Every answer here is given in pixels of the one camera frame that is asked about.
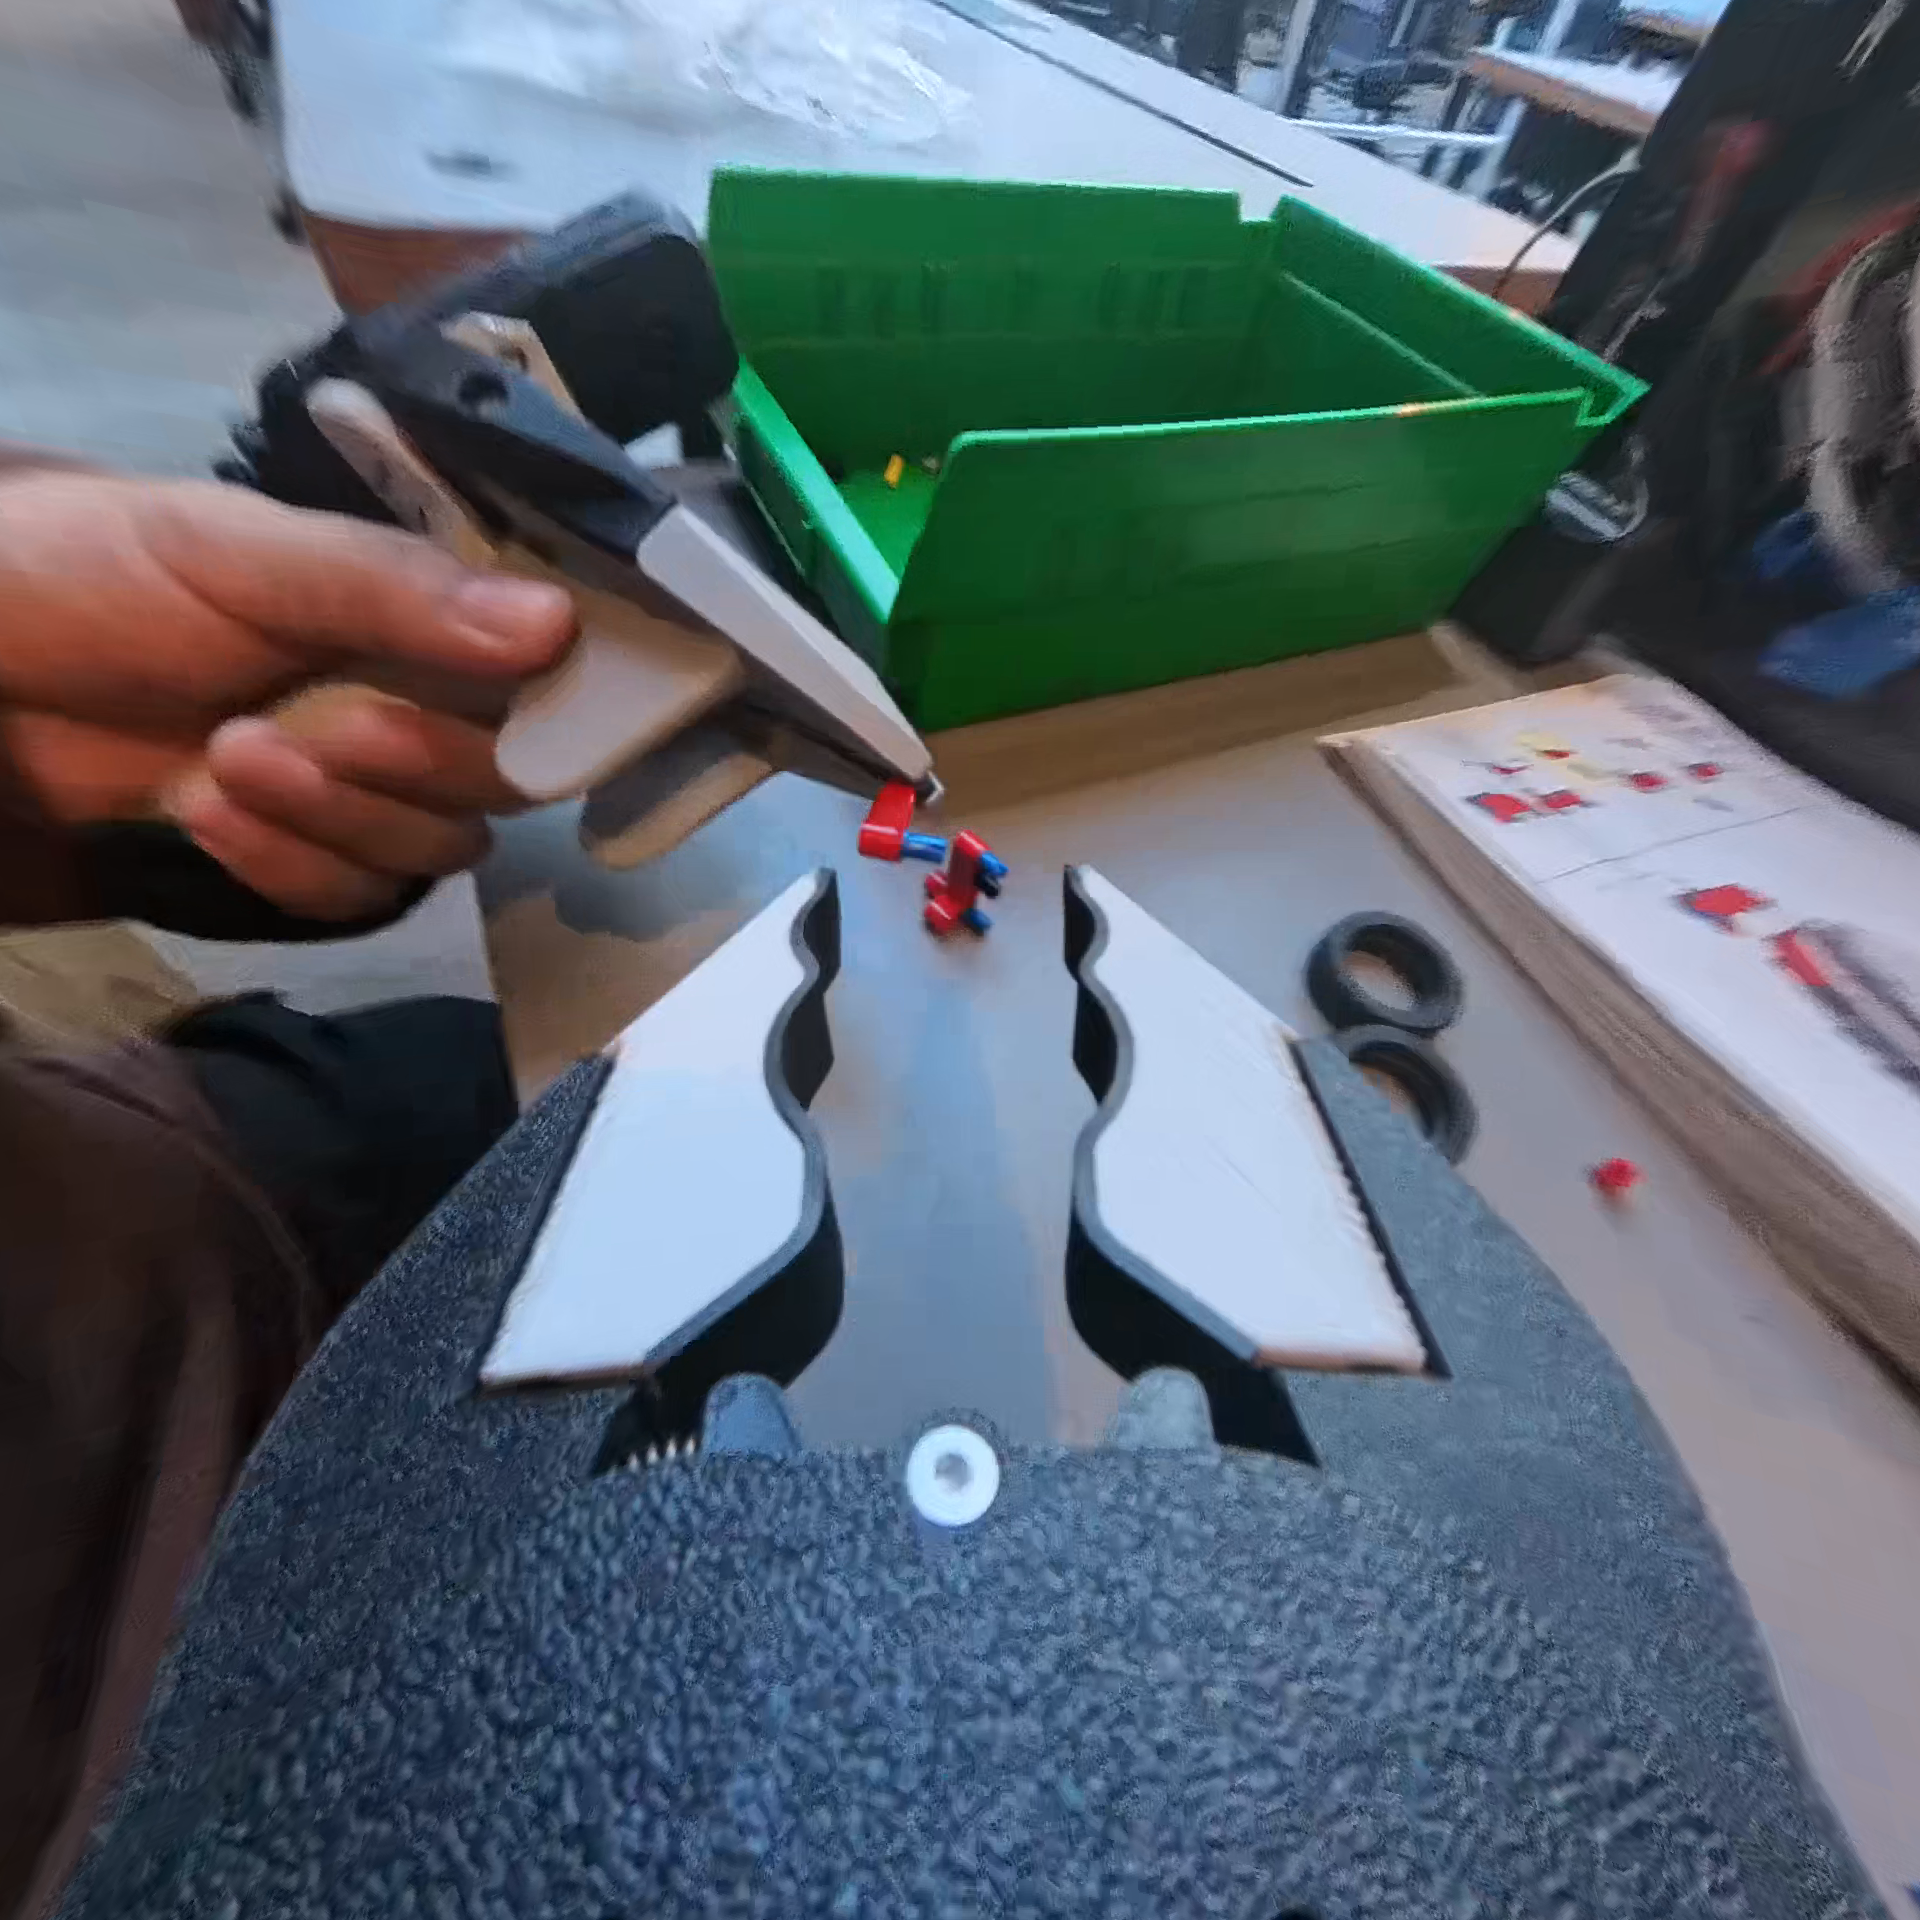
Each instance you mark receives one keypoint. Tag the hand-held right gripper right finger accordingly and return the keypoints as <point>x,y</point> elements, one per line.
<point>1243,1185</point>

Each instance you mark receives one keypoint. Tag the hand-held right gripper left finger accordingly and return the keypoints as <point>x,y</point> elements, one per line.
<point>674,1201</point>

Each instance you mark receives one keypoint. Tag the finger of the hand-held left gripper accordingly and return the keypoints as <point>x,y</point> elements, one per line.
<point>824,765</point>
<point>764,631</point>

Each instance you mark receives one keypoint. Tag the red curved wedge brick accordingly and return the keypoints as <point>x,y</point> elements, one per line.
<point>883,825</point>

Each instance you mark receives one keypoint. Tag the red beam assembly blue pins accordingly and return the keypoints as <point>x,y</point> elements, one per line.
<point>957,883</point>

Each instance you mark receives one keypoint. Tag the grey desk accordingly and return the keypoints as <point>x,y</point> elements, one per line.
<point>1502,1243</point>

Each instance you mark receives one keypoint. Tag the person's left hand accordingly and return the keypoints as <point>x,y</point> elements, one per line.
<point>180,643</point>

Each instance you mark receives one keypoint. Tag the black rubber tyre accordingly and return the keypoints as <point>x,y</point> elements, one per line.
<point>1446,1109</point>
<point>1334,976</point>

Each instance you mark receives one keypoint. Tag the clear plastic bag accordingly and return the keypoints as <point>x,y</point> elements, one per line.
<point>720,62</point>

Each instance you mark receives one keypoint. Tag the green plastic bin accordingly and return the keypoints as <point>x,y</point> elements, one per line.
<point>1202,555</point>

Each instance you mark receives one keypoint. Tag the open instruction booklet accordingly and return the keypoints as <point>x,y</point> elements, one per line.
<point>1650,931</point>

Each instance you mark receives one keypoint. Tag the black tumbler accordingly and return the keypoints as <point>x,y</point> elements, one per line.
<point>1543,585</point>

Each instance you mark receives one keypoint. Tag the toy car box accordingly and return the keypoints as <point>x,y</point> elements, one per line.
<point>1770,223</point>

